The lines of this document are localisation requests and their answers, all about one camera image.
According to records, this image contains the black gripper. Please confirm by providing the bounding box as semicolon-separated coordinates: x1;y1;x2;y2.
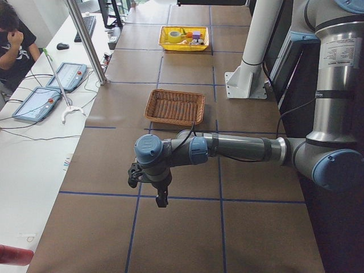
152;173;172;208

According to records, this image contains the yellow tape roll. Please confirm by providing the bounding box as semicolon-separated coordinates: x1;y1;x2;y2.
168;31;182;44

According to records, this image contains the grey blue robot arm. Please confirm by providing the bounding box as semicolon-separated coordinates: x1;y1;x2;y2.
128;1;363;208

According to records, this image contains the brown wicker basket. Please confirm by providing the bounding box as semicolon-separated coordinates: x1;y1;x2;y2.
144;89;205;126

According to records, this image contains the yellow plastic basket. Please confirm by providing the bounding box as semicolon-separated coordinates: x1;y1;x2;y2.
159;26;209;52

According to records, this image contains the teach pendant far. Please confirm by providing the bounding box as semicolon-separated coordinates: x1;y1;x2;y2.
56;62;87;93

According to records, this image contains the teach pendant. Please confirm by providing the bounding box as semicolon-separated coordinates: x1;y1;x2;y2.
12;87;61;122
56;62;87;93

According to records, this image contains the teach pendant near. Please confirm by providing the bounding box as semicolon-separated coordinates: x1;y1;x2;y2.
12;87;61;122

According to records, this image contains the red object at edge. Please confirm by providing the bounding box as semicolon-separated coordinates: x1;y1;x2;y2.
1;245;34;266

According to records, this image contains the toy carrot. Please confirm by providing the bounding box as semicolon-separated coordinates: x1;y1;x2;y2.
181;28;193;38

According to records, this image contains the purple foam cube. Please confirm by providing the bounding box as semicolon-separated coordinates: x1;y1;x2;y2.
192;31;201;40

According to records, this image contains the black computer mouse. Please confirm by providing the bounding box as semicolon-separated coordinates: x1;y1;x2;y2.
56;43;69;50

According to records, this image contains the black monitor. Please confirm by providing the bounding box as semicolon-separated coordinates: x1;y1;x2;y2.
98;0;131;29

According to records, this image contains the black keyboard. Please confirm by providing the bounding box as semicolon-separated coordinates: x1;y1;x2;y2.
74;15;97;43

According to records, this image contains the seated person black shirt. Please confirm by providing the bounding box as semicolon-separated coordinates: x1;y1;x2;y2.
1;1;40;95

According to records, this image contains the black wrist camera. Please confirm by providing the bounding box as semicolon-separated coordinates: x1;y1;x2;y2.
127;162;149;188

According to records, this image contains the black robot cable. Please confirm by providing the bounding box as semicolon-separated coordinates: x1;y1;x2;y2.
181;82;318;148

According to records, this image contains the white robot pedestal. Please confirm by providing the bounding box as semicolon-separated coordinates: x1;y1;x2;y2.
225;0;283;100

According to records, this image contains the aluminium frame post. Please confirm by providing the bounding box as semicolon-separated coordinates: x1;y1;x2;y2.
65;0;107;86

